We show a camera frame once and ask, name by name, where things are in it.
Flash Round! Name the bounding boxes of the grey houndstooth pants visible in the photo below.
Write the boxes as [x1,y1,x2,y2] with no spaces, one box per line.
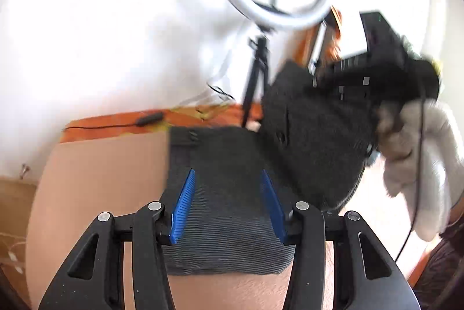
[162,62,374,275]

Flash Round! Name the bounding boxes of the right hand white glove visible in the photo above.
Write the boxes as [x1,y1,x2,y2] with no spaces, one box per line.
[377,99,463,242]

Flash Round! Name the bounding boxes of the orange patterned scarf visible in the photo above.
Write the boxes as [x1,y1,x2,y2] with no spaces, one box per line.
[293,6,342,70]

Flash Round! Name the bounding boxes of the black mini tripod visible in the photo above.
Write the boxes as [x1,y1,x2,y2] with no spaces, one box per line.
[241,26,271,128]

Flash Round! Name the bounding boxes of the orange floral bed sheet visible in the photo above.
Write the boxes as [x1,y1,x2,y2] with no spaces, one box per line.
[59,103,243,143]

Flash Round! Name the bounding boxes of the black ring light cable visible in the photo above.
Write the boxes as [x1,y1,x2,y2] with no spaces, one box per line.
[64,77,237,131]

